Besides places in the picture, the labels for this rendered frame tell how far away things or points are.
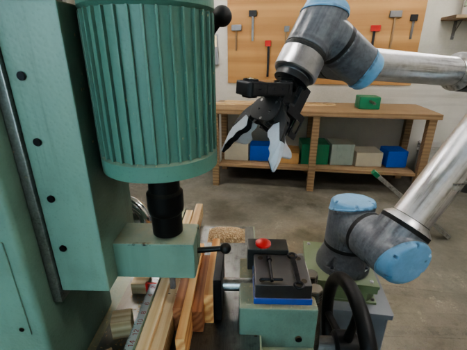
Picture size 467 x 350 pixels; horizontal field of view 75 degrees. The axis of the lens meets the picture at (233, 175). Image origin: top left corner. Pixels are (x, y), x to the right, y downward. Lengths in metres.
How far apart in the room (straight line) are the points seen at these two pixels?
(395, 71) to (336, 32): 0.34
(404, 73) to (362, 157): 2.54
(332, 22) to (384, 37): 3.15
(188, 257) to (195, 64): 0.31
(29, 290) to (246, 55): 3.39
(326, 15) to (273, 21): 3.03
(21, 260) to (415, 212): 0.92
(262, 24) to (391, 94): 1.61
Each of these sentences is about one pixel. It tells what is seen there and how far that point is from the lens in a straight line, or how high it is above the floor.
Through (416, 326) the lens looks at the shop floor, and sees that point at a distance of 2.09.
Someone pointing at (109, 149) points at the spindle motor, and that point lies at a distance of 0.45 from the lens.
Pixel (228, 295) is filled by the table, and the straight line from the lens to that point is 0.68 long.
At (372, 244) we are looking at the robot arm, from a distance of 1.00.
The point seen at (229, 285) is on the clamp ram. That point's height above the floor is 0.96.
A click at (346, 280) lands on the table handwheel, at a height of 0.95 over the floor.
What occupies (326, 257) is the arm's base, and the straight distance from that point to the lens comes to 1.19.
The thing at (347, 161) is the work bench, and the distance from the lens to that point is 3.50.
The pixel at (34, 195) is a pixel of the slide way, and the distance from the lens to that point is 0.52.
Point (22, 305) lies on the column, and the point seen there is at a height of 1.01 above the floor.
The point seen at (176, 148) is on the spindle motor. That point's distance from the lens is 0.41.
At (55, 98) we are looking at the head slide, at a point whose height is 1.31.
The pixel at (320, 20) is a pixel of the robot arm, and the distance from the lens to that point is 0.67.
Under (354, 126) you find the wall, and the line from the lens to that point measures 3.88.
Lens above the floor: 1.36
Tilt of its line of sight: 21 degrees down
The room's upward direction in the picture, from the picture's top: straight up
